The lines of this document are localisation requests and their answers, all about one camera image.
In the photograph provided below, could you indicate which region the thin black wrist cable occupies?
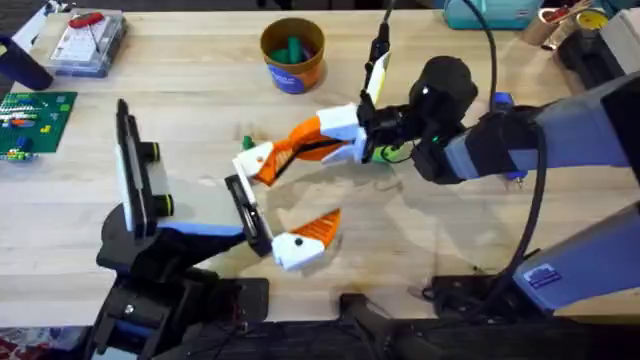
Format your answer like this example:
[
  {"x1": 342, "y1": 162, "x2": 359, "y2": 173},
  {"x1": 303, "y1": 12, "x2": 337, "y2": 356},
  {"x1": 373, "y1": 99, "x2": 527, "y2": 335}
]
[{"x1": 366, "y1": 0, "x2": 397, "y2": 76}]

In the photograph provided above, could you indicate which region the right wrist upright plate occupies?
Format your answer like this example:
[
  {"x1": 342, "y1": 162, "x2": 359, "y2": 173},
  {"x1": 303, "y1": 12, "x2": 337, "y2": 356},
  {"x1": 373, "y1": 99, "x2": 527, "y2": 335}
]
[{"x1": 360, "y1": 48, "x2": 393, "y2": 109}]

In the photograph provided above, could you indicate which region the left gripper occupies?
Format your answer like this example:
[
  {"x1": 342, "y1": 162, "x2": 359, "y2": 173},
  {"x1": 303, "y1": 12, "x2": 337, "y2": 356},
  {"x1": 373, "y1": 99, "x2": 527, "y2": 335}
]
[{"x1": 97, "y1": 141, "x2": 344, "y2": 279}]

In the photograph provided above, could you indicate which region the white box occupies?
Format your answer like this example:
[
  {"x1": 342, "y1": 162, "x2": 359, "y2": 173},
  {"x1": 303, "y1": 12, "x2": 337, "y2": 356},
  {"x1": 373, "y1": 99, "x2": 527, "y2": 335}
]
[{"x1": 598, "y1": 6, "x2": 640, "y2": 76}]

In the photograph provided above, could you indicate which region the green disc with holes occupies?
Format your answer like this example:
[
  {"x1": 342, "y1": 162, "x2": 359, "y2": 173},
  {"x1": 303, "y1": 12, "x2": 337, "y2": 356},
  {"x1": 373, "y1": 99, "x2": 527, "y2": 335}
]
[{"x1": 371, "y1": 145, "x2": 403, "y2": 165}]

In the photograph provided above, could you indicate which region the orange tub with toys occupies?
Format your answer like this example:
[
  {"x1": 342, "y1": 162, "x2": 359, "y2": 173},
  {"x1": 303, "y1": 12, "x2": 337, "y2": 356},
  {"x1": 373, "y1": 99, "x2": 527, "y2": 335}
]
[{"x1": 259, "y1": 16, "x2": 327, "y2": 96}]

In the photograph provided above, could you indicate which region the black box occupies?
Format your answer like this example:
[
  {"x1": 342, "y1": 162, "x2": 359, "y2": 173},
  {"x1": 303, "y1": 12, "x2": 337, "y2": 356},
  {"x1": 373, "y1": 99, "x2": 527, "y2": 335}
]
[{"x1": 555, "y1": 28, "x2": 627, "y2": 92}]

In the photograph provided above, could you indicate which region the left wrist upright plate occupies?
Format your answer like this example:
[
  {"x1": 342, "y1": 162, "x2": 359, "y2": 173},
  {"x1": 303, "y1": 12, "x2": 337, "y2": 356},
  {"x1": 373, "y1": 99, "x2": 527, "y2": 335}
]
[{"x1": 114, "y1": 98, "x2": 152, "y2": 240}]

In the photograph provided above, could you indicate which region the teal box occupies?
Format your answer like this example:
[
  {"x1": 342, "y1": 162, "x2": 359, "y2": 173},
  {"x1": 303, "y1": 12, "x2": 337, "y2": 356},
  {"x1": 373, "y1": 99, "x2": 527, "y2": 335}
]
[{"x1": 441, "y1": 0, "x2": 544, "y2": 31}]

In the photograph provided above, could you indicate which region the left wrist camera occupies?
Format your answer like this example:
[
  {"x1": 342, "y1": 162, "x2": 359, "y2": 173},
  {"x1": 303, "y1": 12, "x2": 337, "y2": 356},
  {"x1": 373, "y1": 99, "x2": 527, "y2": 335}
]
[{"x1": 135, "y1": 141, "x2": 175, "y2": 219}]

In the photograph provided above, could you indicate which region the wrist upright plate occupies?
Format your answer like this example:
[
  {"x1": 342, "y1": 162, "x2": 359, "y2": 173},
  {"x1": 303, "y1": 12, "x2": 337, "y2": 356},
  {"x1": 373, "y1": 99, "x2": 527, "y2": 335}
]
[
  {"x1": 114, "y1": 98, "x2": 152, "y2": 240},
  {"x1": 360, "y1": 48, "x2": 393, "y2": 109}
]

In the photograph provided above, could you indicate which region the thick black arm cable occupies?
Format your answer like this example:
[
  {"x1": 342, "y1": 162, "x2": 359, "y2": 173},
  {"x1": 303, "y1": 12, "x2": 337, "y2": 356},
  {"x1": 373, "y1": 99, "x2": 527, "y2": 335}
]
[{"x1": 422, "y1": 0, "x2": 549, "y2": 317}]

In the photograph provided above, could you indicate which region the black rail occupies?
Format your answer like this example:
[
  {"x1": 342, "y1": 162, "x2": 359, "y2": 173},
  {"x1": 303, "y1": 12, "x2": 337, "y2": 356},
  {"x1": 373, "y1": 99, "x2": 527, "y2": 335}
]
[{"x1": 149, "y1": 293, "x2": 640, "y2": 360}]

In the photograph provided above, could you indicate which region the green board with blocks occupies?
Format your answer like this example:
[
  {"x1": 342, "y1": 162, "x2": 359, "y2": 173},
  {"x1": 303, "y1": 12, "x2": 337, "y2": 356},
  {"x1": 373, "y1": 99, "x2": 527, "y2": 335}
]
[{"x1": 0, "y1": 90, "x2": 79, "y2": 163}]

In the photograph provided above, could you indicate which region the clear box with red tool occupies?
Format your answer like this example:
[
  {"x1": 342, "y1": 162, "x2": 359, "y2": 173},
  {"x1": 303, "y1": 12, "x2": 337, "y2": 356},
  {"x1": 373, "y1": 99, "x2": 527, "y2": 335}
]
[{"x1": 48, "y1": 8, "x2": 127, "y2": 79}]

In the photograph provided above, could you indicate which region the dark blue cylinder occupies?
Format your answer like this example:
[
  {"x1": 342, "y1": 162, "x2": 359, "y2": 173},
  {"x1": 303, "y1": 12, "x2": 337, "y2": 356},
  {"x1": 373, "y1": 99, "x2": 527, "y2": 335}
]
[{"x1": 0, "y1": 33, "x2": 55, "y2": 92}]

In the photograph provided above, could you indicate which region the orange ribbed wedge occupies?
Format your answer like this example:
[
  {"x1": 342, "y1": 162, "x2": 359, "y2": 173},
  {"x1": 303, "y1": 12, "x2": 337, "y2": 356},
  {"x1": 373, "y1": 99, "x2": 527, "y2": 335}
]
[{"x1": 254, "y1": 139, "x2": 300, "y2": 187}]

